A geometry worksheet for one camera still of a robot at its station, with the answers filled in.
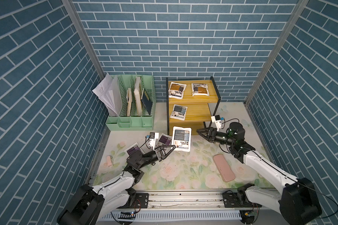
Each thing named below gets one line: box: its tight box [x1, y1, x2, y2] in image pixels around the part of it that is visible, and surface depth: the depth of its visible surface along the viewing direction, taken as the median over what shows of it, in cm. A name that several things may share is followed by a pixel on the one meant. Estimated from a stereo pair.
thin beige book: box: [125, 87, 132, 117], surface depth 100 cm
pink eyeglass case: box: [213, 153, 236, 183], surface depth 87 cm
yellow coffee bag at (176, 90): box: [168, 81, 187, 100], surface depth 80 cm
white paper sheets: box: [92, 72, 123, 117], surface depth 95 cm
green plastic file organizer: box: [105, 74, 157, 131], surface depth 104 cm
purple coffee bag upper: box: [155, 133, 173, 149], surface depth 98 cm
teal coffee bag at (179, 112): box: [169, 104, 188, 121], surface depth 93 cm
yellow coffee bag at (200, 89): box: [191, 83, 210, 97], surface depth 80 cm
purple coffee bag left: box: [124, 142, 146, 157], surface depth 95 cm
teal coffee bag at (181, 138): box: [171, 126, 193, 152], surface depth 72 cm
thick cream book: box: [133, 76, 143, 117], surface depth 98 cm
